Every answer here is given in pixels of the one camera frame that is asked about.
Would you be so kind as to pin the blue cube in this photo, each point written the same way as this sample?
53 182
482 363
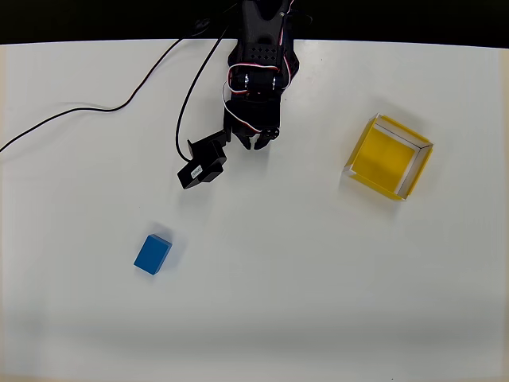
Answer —
152 254

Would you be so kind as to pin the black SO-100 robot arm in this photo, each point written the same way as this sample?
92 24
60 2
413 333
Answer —
258 40

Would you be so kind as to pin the yellow open box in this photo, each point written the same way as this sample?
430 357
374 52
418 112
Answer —
381 159

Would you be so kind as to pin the black webcam on gripper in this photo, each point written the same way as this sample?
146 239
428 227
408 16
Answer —
203 167

